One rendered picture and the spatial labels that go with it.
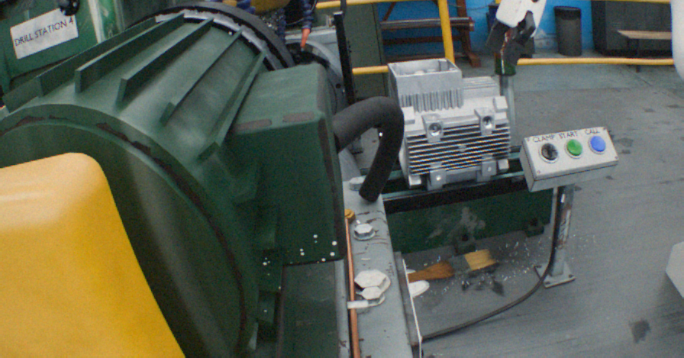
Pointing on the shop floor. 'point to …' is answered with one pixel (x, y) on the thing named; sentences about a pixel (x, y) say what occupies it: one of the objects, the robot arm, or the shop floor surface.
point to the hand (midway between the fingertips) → (501, 51)
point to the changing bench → (643, 38)
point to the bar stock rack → (466, 24)
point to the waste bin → (569, 30)
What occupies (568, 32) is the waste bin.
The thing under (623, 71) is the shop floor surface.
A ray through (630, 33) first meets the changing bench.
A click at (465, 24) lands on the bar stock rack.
